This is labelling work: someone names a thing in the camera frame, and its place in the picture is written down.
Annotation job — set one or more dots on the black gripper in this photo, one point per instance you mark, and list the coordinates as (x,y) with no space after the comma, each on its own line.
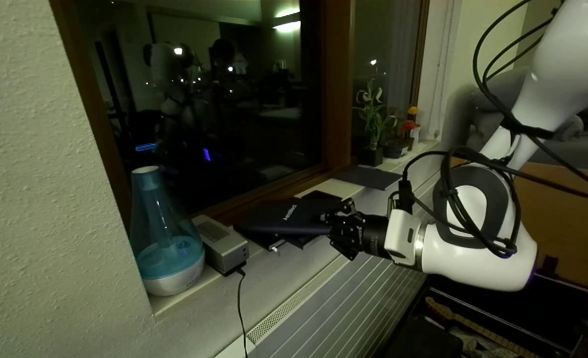
(371,236)

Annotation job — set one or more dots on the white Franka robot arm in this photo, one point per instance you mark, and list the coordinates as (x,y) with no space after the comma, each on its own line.
(478,260)

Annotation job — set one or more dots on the small black notebook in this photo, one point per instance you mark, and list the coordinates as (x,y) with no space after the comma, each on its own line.
(319,198)

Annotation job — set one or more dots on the black notebook with elastic band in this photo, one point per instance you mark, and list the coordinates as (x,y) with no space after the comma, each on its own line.
(369,178)

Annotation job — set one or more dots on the green plant in labelled bowl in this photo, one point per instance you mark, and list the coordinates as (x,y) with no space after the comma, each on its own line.
(391,141)

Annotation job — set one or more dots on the bamboo plant in black pot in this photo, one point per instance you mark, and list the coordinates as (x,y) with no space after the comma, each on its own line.
(369,127)

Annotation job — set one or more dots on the orange flower in terracotta pot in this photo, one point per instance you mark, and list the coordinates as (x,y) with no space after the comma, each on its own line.
(411,127)

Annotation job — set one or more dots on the grey box device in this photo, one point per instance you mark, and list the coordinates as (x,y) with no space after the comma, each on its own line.
(220,246)

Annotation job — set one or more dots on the pale wooden guitar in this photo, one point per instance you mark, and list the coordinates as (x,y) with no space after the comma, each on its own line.
(464,326)

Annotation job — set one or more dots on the blue humidifier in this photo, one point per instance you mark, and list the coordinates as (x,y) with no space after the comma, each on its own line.
(164,246)

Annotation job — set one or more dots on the black guitar case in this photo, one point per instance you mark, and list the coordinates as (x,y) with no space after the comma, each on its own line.
(558,312)

